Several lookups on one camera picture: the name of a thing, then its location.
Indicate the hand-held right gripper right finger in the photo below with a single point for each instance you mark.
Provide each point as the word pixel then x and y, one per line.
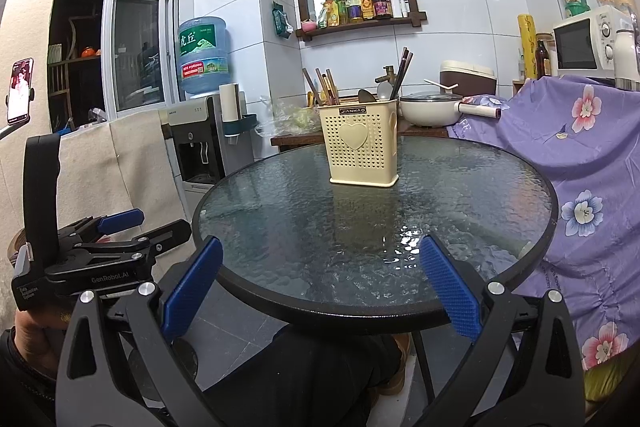
pixel 450 287

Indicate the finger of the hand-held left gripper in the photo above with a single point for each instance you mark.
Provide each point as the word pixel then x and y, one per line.
pixel 170 232
pixel 122 219

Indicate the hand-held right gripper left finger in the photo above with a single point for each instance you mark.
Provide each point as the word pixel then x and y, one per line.
pixel 192 287

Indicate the beige plastic utensil holder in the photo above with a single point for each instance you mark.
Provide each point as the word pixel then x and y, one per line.
pixel 357 157

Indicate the silver metal spoon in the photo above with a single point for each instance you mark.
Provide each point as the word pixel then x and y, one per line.
pixel 384 91

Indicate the person's left hand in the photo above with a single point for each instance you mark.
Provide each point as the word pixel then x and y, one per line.
pixel 40 318

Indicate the beige cloth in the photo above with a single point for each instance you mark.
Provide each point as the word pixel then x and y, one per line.
pixel 125 167

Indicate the smartphone on stand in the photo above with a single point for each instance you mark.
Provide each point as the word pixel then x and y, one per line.
pixel 20 89

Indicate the person's brown shoe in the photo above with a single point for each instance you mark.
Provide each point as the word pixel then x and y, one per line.
pixel 395 372

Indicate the grey water dispenser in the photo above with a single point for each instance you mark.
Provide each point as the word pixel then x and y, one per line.
pixel 192 122

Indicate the dark wooden rack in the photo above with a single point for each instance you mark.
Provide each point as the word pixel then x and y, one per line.
pixel 65 72

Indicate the teal plastic holder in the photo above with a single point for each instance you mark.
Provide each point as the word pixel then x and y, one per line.
pixel 240 125

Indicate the orange round ornament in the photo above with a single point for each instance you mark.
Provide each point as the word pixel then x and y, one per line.
pixel 90 52

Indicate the white paper cup stack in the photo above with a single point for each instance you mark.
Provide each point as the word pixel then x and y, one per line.
pixel 230 102

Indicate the person's dark trousers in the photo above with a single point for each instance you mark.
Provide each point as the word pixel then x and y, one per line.
pixel 300 382

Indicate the wooden sink counter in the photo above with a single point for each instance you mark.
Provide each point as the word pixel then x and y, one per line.
pixel 295 139

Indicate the aluminium sliding window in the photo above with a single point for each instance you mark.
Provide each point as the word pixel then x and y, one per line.
pixel 135 52

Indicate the clear plastic bags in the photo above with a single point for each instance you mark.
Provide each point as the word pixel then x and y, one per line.
pixel 290 119

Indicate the purple floral sheet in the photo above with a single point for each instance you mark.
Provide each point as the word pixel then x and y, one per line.
pixel 590 187

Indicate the white pan with lid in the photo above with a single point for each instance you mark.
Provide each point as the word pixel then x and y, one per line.
pixel 430 114

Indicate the blue water jug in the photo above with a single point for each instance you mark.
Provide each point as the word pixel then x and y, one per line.
pixel 202 57

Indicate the yellow-green cloth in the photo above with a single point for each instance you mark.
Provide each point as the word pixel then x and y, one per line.
pixel 605 379

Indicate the white rice paddle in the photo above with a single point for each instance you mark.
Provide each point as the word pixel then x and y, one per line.
pixel 440 86

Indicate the brown white rice cooker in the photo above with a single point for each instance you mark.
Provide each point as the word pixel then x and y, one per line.
pixel 470 77

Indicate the small wooden box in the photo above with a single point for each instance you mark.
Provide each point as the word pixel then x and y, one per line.
pixel 519 86

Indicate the brass faucet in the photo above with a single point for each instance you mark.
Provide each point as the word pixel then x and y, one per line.
pixel 387 71

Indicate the small yellowish bottle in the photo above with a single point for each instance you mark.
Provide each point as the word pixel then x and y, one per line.
pixel 521 67

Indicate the green tea packet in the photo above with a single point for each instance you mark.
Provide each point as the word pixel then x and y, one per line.
pixel 281 21

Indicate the brown glass bottle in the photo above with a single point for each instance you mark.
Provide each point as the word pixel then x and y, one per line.
pixel 542 59

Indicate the pink bowl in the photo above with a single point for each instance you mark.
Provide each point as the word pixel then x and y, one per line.
pixel 308 26

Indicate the yellow wrapped roll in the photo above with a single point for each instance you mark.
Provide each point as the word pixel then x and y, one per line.
pixel 527 47

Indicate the yellow green packet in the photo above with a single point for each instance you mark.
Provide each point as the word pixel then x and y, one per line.
pixel 327 14

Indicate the white microwave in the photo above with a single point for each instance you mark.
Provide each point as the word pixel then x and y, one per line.
pixel 575 42

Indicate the small yellow oil bottle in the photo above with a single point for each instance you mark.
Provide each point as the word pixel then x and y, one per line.
pixel 341 12

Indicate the oil bottle purple label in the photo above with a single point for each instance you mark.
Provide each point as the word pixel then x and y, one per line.
pixel 354 7

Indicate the white thermos pot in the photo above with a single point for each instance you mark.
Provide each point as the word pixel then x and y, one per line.
pixel 625 52

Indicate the amber oil bottle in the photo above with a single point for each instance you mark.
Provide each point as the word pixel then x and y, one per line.
pixel 367 4

